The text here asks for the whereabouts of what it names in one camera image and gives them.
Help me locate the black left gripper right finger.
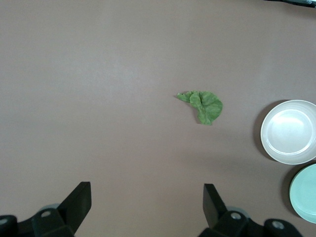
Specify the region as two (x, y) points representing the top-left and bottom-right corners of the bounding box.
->
(198, 183), (265, 237)

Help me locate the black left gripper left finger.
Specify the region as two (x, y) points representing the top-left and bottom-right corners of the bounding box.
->
(16, 181), (92, 237)

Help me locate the green lettuce leaf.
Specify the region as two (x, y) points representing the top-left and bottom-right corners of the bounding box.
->
(176, 90), (224, 126)

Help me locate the mint green plate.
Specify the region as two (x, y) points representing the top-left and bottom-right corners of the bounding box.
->
(289, 163), (316, 224)

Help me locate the beige plate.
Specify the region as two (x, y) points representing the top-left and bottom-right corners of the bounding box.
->
(260, 99), (316, 165)

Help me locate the brown table cover sheet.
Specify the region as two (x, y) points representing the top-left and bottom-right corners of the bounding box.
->
(0, 0), (316, 237)

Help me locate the black table edge strip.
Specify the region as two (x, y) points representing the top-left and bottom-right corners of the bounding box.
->
(262, 0), (316, 7)

